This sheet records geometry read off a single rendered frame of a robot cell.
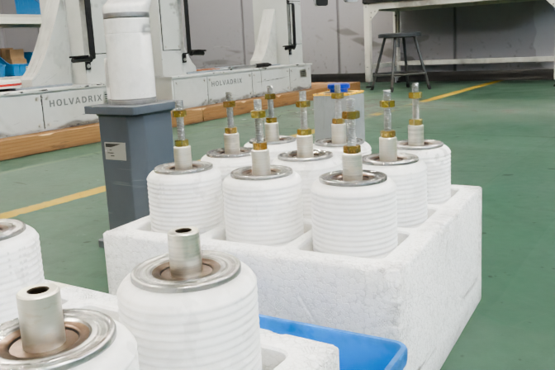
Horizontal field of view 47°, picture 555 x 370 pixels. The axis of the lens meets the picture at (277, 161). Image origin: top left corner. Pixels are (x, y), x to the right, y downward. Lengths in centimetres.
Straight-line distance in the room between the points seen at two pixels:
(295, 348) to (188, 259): 11
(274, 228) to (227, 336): 33
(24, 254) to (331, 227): 31
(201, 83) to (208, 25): 387
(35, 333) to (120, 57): 100
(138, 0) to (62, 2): 201
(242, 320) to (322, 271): 25
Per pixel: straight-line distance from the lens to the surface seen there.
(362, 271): 65
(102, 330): 37
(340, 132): 96
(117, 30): 132
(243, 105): 395
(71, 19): 331
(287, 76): 451
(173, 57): 369
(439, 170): 91
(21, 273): 60
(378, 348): 65
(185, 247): 43
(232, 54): 739
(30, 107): 298
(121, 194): 134
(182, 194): 79
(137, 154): 130
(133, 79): 131
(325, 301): 68
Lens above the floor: 40
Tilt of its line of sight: 10 degrees down
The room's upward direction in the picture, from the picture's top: 3 degrees counter-clockwise
